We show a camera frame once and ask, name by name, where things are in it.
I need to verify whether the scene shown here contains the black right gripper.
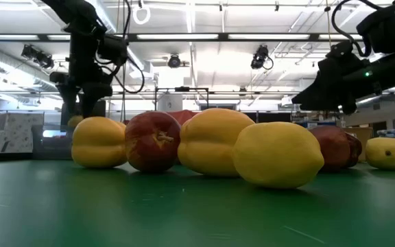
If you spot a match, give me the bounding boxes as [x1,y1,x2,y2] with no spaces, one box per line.
[291,40,372,116]

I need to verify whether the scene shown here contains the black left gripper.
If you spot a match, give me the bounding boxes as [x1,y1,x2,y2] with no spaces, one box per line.
[49,32,114,119]

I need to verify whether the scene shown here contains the yellow lemon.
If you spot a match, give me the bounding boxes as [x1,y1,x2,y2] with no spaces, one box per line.
[67,115,84,130]
[232,121,326,190]
[366,137,395,172]

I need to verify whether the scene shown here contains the yellow bell pepper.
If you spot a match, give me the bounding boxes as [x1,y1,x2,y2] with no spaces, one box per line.
[71,116,128,169]
[177,108,256,178]

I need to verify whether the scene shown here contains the dark red apple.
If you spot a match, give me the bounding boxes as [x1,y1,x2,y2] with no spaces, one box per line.
[344,132,363,169]
[308,125,351,173]

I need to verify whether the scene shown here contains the red apple with yellow streaks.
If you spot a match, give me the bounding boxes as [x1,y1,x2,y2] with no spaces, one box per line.
[124,110,182,173]

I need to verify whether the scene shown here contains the red bell pepper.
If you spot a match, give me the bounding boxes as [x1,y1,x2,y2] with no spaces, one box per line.
[165,109,199,126]

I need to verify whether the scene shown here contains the cardboard box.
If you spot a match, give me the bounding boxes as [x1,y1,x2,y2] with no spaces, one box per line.
[342,127,374,163]

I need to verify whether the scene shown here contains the white patterned box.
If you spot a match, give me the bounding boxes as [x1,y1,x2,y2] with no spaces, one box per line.
[0,112,45,154]

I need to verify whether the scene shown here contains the green table mat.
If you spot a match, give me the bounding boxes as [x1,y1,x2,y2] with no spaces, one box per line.
[0,158,395,247]

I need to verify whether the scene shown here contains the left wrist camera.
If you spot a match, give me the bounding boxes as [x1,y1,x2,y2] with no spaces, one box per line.
[97,34,129,67]

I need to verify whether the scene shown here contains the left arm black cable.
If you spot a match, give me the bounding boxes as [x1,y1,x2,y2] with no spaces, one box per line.
[112,0,146,95]

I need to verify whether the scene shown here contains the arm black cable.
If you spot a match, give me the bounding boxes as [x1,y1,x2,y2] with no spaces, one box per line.
[331,0,372,58]
[112,0,146,95]

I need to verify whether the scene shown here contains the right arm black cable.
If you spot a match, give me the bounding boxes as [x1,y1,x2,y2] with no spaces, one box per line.
[331,0,372,58]

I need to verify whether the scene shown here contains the white hanging ring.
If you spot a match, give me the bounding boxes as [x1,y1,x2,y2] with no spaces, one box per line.
[132,2,152,26]

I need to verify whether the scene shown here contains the black overhead frame bar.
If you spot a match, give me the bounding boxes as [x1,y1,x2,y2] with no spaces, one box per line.
[0,32,395,43]

